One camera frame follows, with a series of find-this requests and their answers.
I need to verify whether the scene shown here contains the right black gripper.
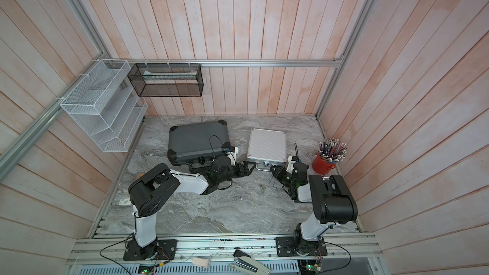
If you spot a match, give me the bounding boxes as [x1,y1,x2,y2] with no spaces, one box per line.
[271,165,297,189]

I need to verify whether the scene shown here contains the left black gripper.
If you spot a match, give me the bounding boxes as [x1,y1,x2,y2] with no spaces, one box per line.
[218,161,257,184]

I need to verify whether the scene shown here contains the silver aluminium poker case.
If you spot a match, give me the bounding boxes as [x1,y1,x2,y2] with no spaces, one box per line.
[247,128,287,172]

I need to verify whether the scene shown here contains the dark grey poker case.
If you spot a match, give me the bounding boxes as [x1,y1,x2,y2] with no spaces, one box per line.
[167,120,232,169]

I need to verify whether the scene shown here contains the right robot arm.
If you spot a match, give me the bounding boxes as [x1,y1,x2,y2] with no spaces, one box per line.
[271,157,358,257]

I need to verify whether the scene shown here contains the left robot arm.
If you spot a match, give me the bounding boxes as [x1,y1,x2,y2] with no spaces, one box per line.
[128,154,257,259]

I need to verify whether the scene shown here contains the red pencil bucket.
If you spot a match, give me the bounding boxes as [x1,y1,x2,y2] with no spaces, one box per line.
[312,154,336,176]

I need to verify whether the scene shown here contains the bundle of pencils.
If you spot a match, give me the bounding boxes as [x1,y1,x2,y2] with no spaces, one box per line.
[318,138,347,164]

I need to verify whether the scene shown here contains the black grey stapler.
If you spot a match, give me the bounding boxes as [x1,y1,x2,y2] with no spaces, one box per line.
[229,250,271,275]

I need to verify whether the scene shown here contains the pink eraser block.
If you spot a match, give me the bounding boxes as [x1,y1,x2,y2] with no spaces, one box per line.
[192,257,210,268]

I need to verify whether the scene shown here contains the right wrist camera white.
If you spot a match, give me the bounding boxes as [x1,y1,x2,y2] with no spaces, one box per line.
[286,156,301,174]

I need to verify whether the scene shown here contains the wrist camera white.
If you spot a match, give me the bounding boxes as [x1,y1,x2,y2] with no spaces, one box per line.
[224,146,239,166]
[286,156,301,174]

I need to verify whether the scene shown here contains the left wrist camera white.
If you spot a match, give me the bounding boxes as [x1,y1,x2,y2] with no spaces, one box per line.
[224,146,239,166]

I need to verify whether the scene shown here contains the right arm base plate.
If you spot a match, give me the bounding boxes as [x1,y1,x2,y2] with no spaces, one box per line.
[275,236,327,257]

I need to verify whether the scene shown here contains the aluminium front rail frame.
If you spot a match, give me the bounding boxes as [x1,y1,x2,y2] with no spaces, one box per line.
[66,232,383,265]

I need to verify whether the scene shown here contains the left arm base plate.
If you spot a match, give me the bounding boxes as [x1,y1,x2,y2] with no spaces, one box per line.
[123,238,178,261]

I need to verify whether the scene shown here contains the black mesh wall basket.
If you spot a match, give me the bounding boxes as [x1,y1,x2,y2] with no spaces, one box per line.
[128,62,204,98]

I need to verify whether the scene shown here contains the white mesh wall shelf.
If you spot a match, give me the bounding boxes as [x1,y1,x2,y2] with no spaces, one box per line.
[61,59,148,153]

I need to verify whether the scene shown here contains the horizontal aluminium wall rail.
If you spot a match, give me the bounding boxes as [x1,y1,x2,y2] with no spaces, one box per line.
[125,58,343,68]

